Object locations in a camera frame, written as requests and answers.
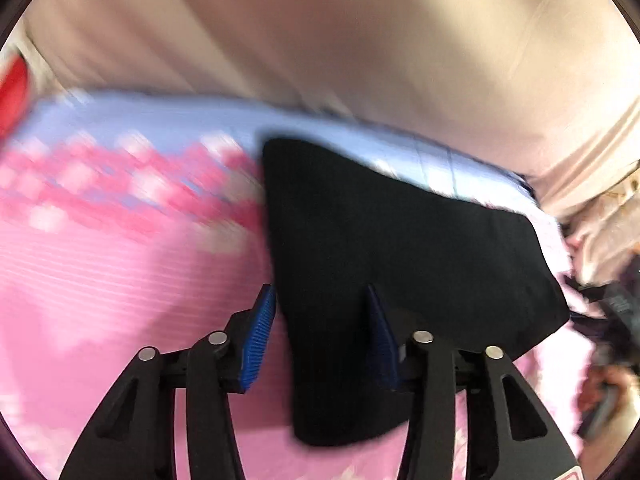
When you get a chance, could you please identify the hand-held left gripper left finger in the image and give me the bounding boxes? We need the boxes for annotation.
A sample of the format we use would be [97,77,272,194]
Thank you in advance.
[59,284,277,480]

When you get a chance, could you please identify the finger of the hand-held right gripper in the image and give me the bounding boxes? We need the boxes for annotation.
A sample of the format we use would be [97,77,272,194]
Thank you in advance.
[577,380,622,442]

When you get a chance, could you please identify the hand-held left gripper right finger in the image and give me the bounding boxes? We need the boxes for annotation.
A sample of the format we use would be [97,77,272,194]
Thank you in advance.
[367,285,581,480]

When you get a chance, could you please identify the black pants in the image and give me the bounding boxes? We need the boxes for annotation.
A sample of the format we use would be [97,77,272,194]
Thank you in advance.
[260,137,571,448]

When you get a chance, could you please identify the beige crumpled cloth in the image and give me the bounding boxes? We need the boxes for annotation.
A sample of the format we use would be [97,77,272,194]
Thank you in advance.
[557,190,640,301]

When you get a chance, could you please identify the pink printed blanket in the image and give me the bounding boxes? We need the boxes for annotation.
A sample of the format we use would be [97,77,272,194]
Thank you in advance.
[0,87,591,480]

